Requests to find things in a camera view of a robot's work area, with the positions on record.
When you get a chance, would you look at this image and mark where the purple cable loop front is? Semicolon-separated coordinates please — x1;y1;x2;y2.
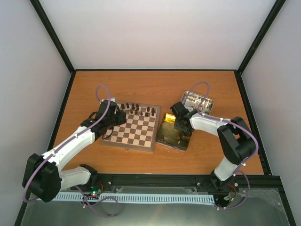
75;185;119;217

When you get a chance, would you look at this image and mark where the light blue cable duct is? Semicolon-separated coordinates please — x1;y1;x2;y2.
50;193;215;204

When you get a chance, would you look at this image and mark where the small green circuit board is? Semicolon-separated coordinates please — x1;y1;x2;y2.
83;186;103;197

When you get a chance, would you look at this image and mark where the pile of dark chess pieces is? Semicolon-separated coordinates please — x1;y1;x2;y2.
177;131;190;143

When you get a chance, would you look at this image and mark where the silver tin tray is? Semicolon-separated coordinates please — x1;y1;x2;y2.
180;91;214;115

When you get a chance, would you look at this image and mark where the black frame post left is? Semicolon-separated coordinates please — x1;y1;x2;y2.
30;0;76;73

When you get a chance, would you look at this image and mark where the pile of white chess pieces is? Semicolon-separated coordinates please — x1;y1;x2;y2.
186;96;213;114

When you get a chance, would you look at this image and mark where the wooden folding chess board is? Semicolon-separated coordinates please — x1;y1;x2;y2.
101;101;161;152

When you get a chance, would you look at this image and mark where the gold tin tray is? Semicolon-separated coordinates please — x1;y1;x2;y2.
156;113;189;152

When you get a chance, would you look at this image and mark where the black frame post right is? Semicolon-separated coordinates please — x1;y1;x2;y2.
238;0;286;76

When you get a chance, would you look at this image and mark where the black frame post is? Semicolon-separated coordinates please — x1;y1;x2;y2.
238;0;286;76
30;0;76;73

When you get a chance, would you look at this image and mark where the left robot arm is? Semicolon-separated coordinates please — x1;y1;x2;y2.
22;98;126;202

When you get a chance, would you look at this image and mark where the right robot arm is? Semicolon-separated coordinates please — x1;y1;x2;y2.
171;102;259;192

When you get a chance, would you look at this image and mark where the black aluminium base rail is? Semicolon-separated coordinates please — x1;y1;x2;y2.
70;173;280;193

